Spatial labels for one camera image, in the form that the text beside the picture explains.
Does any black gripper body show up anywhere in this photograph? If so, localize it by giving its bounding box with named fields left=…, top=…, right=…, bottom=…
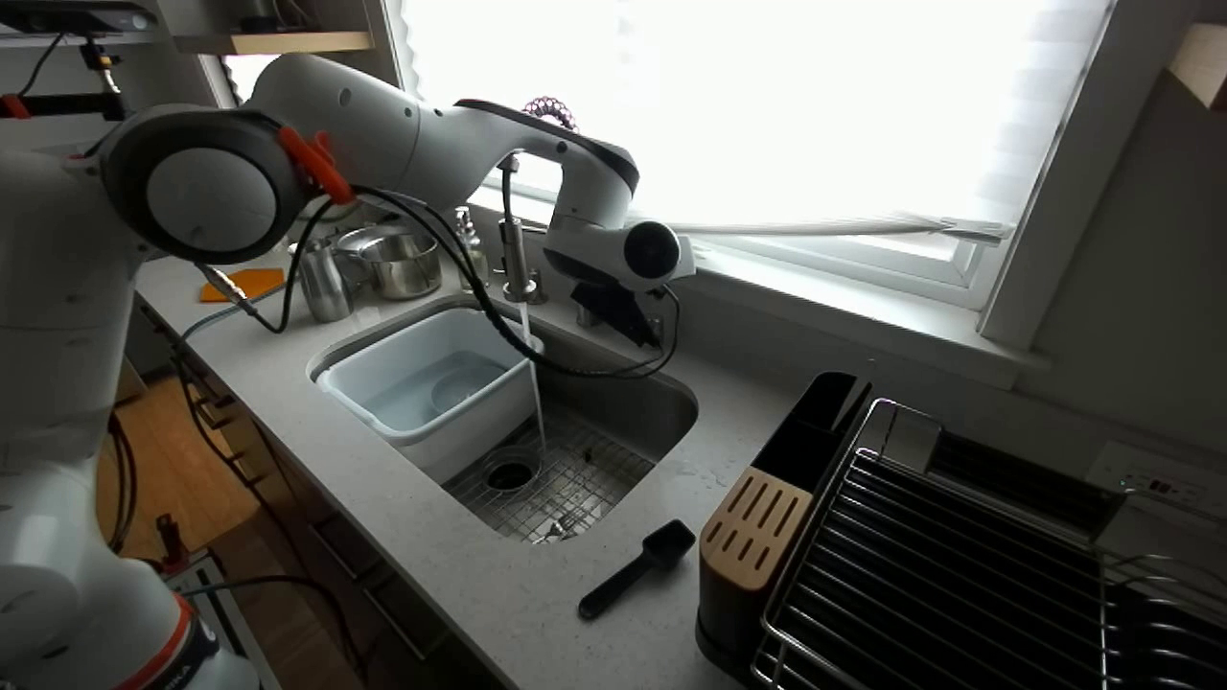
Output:
left=546, top=244, right=646, bottom=317

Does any chrome spring neck faucet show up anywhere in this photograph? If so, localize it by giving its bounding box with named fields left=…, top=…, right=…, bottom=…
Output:
left=492, top=91, right=587, bottom=359

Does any black plastic scoop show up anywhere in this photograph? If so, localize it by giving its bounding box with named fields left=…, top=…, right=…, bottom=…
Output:
left=574, top=518, right=697, bottom=626

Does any stainless steel sink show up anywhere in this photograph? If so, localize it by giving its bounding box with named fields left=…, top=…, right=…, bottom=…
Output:
left=308, top=297, right=705, bottom=554

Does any black holder wooden slotted top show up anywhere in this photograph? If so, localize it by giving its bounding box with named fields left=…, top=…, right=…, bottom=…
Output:
left=696, top=367, right=877, bottom=684

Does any white plastic wash basin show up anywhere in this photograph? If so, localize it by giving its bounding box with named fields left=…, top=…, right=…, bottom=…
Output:
left=316, top=308, right=541, bottom=487

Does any stainless steel pot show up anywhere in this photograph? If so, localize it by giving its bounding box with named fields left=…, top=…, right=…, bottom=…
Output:
left=335, top=223, right=444, bottom=308

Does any narrow white pleated blind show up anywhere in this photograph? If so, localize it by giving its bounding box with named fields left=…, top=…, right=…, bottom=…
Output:
left=618, top=0, right=1120, bottom=244

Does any wooden shelf board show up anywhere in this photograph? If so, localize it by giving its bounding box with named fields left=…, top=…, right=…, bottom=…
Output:
left=226, top=27, right=377, bottom=58

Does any black coffee machine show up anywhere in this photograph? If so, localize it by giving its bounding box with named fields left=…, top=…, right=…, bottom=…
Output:
left=743, top=394, right=1227, bottom=690

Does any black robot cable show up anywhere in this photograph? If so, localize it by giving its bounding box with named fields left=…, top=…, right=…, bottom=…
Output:
left=178, top=183, right=688, bottom=386

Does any wire sink bottom grid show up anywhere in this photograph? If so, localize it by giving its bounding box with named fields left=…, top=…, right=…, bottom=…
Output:
left=444, top=408, right=665, bottom=550

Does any black floor cable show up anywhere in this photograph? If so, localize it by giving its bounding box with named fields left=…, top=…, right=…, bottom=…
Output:
left=151, top=510, right=377, bottom=676

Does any white wall outlet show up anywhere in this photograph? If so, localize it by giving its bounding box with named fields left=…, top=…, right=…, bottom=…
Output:
left=1120, top=464, right=1195, bottom=510

